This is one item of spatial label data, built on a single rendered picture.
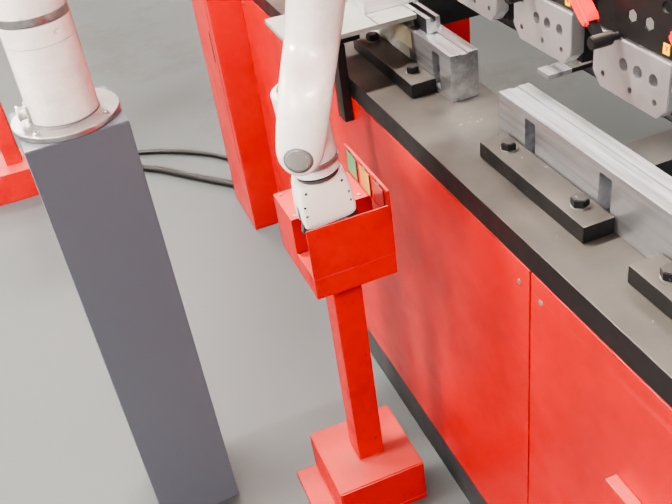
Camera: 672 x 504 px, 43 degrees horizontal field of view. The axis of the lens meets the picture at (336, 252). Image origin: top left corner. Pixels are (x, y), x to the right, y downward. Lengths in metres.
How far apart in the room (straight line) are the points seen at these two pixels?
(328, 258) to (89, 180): 0.44
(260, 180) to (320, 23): 1.63
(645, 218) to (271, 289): 1.64
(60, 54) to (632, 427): 1.04
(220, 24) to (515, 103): 1.36
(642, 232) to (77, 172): 0.92
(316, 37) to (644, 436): 0.72
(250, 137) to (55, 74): 1.38
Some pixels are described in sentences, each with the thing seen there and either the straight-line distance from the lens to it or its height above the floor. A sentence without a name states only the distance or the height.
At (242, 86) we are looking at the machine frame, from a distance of 2.73.
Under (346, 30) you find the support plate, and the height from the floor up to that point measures 1.00.
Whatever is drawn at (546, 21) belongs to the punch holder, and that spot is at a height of 1.15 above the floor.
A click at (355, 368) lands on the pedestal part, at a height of 0.40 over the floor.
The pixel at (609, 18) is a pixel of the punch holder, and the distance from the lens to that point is 1.18.
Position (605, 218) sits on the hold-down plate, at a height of 0.91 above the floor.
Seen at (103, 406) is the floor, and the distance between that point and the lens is 2.47.
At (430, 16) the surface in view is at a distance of 1.77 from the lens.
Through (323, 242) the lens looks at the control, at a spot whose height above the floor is 0.78.
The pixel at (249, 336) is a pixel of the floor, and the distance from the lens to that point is 2.54.
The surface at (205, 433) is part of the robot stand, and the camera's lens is 1.97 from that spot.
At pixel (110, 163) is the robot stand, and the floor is 0.93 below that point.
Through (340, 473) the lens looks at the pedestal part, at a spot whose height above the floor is 0.12.
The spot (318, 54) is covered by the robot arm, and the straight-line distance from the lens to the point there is 1.32.
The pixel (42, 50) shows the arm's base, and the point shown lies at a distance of 1.50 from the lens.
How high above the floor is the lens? 1.63
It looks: 36 degrees down
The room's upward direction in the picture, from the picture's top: 9 degrees counter-clockwise
